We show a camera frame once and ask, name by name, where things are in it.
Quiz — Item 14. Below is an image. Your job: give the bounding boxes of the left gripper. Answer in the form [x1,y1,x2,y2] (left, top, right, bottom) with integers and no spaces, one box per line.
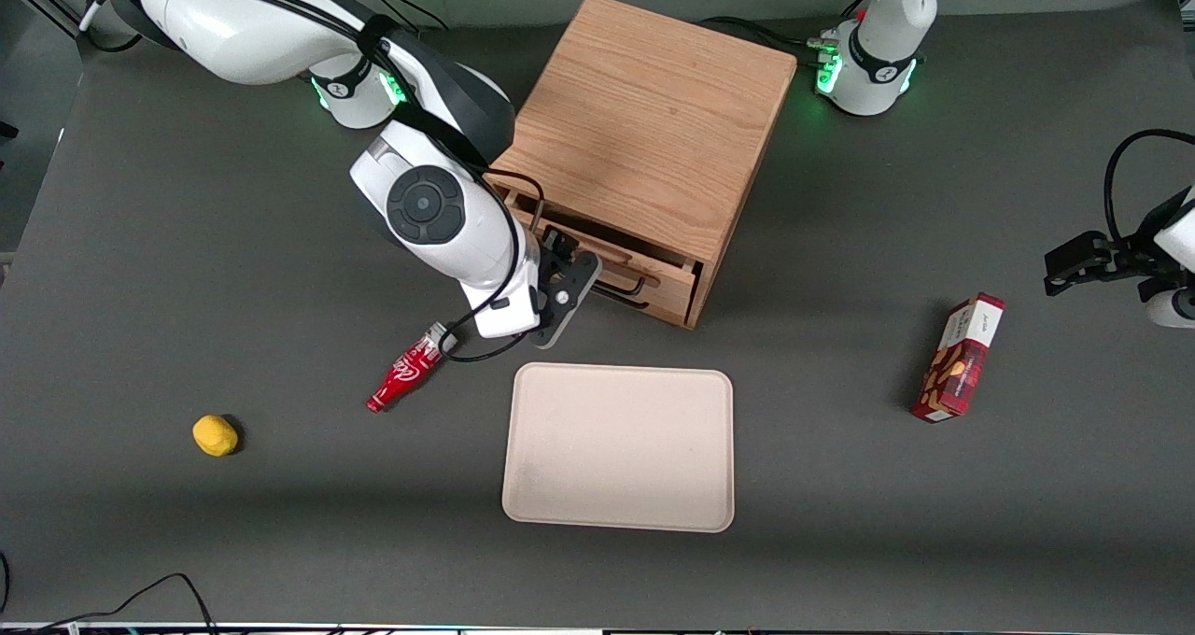
[1043,185,1195,298]

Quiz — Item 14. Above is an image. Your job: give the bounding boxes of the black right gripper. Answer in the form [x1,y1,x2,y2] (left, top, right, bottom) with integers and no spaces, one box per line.
[529,228,604,350]

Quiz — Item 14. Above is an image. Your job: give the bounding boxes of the wooden drawer with black handle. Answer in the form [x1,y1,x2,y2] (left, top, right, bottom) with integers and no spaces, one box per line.
[590,275,699,329]
[485,170,703,298]

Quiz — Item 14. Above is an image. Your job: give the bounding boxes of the wooden drawer cabinet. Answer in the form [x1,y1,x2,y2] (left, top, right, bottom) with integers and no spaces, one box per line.
[484,0,799,331]

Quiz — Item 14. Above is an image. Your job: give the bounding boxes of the red cookie box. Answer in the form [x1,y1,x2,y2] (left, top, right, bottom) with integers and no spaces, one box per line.
[911,292,1006,423]

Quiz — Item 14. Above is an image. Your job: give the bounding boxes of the red cola bottle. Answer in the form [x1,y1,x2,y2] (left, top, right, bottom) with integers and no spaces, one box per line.
[366,322,459,415]

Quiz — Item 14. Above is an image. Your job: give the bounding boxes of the beige plastic tray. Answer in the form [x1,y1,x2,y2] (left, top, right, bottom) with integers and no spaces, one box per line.
[501,362,736,534]

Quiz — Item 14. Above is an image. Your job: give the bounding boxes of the yellow lemon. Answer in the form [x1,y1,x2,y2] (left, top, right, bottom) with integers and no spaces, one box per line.
[192,415,240,458]

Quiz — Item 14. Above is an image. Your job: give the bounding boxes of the black left gripper cable loop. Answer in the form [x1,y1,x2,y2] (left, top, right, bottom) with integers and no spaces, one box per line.
[1104,129,1195,246]

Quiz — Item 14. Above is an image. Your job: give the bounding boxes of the black right arm base cables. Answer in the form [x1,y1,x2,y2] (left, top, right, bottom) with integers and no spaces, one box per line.
[358,0,451,33]

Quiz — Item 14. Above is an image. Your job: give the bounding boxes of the black arm base cables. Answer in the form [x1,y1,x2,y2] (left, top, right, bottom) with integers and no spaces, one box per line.
[358,0,451,33]
[700,0,871,64]

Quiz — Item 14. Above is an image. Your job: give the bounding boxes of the black left arm base cables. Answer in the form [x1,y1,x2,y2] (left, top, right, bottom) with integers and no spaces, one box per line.
[700,0,871,64]

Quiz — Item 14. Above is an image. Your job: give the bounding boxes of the black cable at table edge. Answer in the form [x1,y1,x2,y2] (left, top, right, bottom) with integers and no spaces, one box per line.
[0,551,221,635]

